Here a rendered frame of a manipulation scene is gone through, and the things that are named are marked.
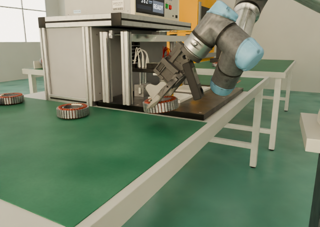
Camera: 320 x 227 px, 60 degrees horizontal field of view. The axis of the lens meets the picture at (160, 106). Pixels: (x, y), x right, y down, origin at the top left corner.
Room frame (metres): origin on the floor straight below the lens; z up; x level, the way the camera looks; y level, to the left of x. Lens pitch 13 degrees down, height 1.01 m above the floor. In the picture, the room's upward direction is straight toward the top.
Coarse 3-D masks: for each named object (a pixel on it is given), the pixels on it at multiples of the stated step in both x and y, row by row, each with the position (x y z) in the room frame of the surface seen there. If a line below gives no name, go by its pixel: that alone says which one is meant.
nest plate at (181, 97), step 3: (174, 93) 1.24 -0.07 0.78; (177, 93) 1.24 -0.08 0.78; (180, 93) 1.24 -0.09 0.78; (183, 93) 1.24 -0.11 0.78; (186, 93) 1.24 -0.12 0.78; (177, 96) 1.17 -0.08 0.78; (180, 96) 1.17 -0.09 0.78; (183, 96) 1.17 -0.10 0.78; (186, 96) 1.17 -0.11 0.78; (189, 96) 1.18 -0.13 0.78; (180, 99) 1.11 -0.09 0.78; (183, 99) 1.13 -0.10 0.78; (186, 99) 1.15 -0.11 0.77; (180, 102) 1.10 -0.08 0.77
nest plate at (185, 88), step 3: (180, 87) 1.42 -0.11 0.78; (183, 87) 1.42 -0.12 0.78; (186, 87) 1.42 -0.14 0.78; (189, 87) 1.42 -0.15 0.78; (204, 87) 1.42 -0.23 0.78; (207, 87) 1.42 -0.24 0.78; (177, 90) 1.37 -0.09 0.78; (180, 90) 1.36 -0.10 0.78; (183, 90) 1.35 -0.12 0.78; (186, 90) 1.34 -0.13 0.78; (189, 90) 1.34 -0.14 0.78; (204, 90) 1.36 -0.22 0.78
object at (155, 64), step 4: (148, 64) 1.21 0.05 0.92; (152, 64) 1.20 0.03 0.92; (156, 64) 1.19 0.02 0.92; (132, 68) 1.25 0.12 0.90; (136, 68) 1.24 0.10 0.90; (140, 68) 1.23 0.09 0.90; (144, 68) 1.22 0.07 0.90; (148, 68) 1.21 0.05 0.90; (152, 68) 1.20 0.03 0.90; (140, 72) 1.24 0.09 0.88; (144, 72) 1.28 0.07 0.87; (148, 72) 1.21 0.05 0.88; (152, 72) 1.20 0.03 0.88; (140, 76) 1.24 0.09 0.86; (144, 76) 1.28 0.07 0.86; (140, 80) 1.24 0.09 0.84; (144, 80) 1.28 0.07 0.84
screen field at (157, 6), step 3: (153, 0) 1.32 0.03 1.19; (153, 3) 1.32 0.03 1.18; (156, 3) 1.35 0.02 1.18; (159, 3) 1.37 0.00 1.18; (162, 3) 1.40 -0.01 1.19; (153, 6) 1.32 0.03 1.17; (156, 6) 1.34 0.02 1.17; (159, 6) 1.37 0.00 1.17; (162, 6) 1.40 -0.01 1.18; (153, 9) 1.32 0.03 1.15; (156, 9) 1.34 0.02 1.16; (159, 9) 1.37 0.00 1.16; (162, 9) 1.40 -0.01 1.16; (159, 12) 1.37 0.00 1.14; (162, 12) 1.40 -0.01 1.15
